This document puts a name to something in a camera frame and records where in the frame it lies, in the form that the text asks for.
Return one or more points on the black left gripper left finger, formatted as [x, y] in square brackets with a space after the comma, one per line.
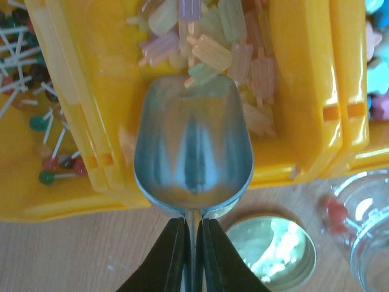
[163, 267]

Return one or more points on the yellow popsicle candy bin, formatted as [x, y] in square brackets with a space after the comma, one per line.
[304, 106]

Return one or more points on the pile of popsicle candies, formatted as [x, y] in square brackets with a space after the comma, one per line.
[208, 39]

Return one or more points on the yellow star candy bin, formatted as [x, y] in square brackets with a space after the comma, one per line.
[365, 142]

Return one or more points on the silver metal scoop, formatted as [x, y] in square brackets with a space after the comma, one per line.
[193, 160]

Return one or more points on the clear glass jar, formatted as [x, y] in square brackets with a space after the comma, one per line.
[355, 215]

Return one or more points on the pile of lollipops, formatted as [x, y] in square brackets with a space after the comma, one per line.
[26, 82]

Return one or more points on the gold jar lid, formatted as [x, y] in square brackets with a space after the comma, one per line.
[276, 249]

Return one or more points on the pile of star candies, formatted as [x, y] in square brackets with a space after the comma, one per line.
[377, 59]

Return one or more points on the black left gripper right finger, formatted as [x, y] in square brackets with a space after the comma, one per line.
[224, 268]

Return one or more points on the yellow lollipop bin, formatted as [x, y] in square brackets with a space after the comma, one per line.
[23, 197]

